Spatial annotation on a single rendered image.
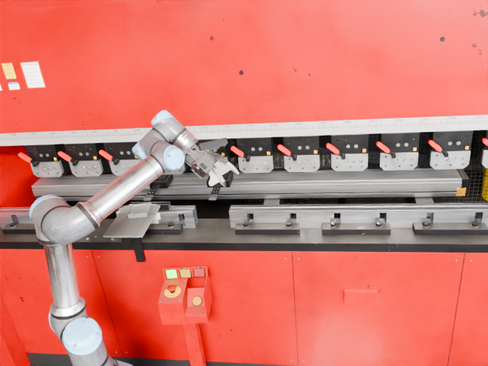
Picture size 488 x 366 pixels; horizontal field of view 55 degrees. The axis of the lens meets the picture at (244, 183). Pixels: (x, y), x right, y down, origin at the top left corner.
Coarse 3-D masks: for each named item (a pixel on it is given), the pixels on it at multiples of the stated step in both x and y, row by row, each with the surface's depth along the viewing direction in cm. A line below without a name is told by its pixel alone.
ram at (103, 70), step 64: (0, 0) 185; (64, 0) 182; (128, 0) 178; (192, 0) 175; (256, 0) 172; (320, 0) 169; (384, 0) 166; (448, 0) 163; (0, 64) 198; (64, 64) 194; (128, 64) 190; (192, 64) 186; (256, 64) 183; (320, 64) 179; (384, 64) 176; (448, 64) 173; (0, 128) 213; (64, 128) 208; (128, 128) 204; (384, 128) 188; (448, 128) 184
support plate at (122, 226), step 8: (128, 208) 223; (152, 208) 221; (120, 216) 217; (128, 216) 216; (152, 216) 214; (112, 224) 211; (120, 224) 210; (128, 224) 210; (136, 224) 209; (144, 224) 208; (112, 232) 205; (120, 232) 204; (128, 232) 204; (136, 232) 203; (144, 232) 203
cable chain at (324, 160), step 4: (280, 156) 251; (320, 156) 246; (324, 156) 245; (328, 156) 245; (276, 160) 246; (280, 160) 246; (320, 160) 243; (324, 160) 242; (328, 160) 242; (276, 164) 247; (280, 164) 247; (284, 164) 247; (320, 164) 244; (324, 164) 243; (328, 164) 243
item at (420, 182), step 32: (64, 192) 258; (96, 192) 255; (160, 192) 249; (192, 192) 246; (224, 192) 244; (256, 192) 241; (288, 192) 238; (320, 192) 237; (352, 192) 234; (384, 192) 232; (416, 192) 229; (448, 192) 226
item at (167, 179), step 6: (168, 174) 247; (156, 180) 241; (162, 180) 241; (168, 180) 243; (150, 186) 242; (156, 186) 240; (162, 186) 241; (168, 186) 243; (150, 192) 234; (144, 198) 230; (150, 198) 229
